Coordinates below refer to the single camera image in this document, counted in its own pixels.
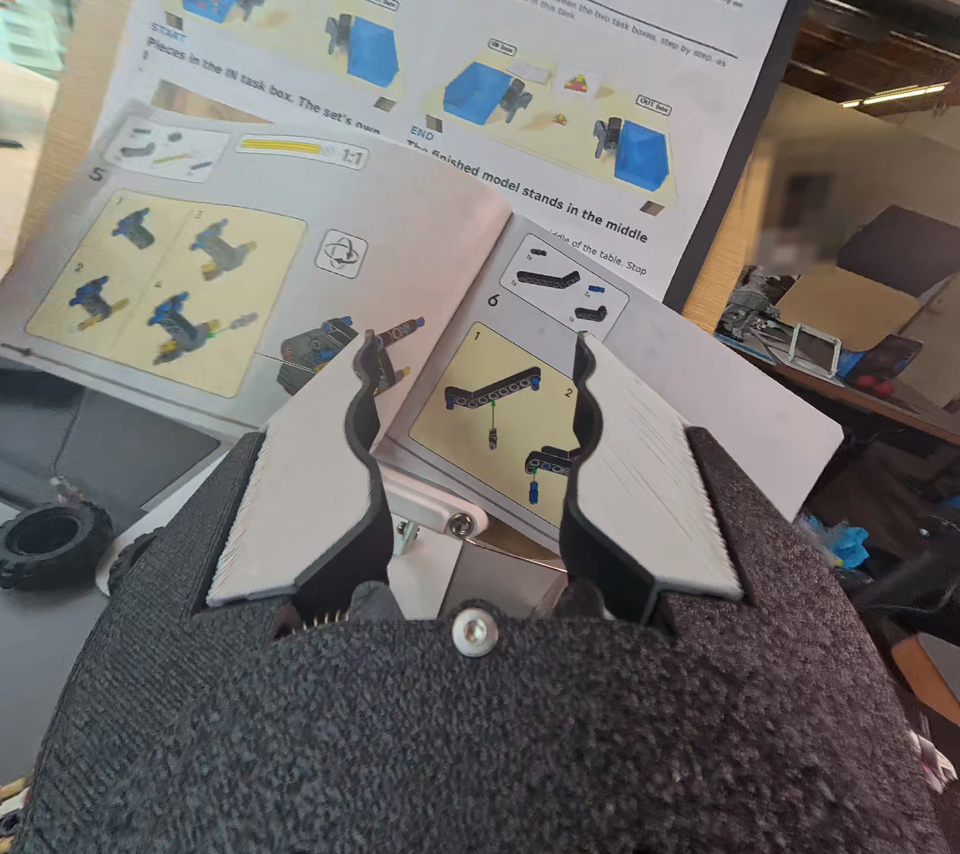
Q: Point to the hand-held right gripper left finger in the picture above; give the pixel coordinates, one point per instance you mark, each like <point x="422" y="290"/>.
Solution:
<point x="300" y="494"/>

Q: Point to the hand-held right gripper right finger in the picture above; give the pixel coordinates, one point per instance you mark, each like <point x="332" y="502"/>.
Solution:
<point x="652" y="494"/>

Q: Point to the black desk mat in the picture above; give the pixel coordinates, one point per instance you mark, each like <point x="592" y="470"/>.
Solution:
<point x="112" y="449"/>

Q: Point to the white wooden book stand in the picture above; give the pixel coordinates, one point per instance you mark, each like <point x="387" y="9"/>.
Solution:
<point x="435" y="505"/>

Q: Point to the black toy tyre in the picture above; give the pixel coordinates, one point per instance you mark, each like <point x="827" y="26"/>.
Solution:
<point x="52" y="542"/>
<point x="131" y="561"/>

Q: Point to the blue gloves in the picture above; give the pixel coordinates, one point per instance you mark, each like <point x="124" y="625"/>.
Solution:
<point x="836" y="542"/>

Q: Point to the instruction booklet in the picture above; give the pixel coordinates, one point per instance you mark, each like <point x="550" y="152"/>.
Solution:
<point x="412" y="253"/>

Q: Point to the cardboard box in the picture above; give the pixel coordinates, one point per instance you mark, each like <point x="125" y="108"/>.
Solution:
<point x="847" y="306"/>

